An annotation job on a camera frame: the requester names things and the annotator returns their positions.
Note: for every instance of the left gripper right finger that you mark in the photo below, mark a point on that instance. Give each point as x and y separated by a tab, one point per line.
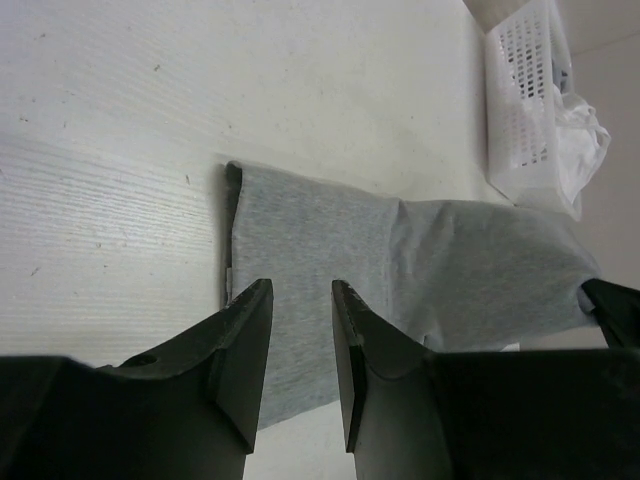
411	413

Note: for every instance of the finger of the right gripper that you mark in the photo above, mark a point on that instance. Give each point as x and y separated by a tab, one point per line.
617	311

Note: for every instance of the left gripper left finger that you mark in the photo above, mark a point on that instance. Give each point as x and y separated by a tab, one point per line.
185	409

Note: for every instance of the grey tank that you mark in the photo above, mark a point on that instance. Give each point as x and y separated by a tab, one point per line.
562	77
453	275

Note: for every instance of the white crumpled garment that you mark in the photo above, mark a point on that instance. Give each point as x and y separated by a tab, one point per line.
582	144

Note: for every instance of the white plastic basket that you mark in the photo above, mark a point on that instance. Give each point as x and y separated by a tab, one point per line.
522	148

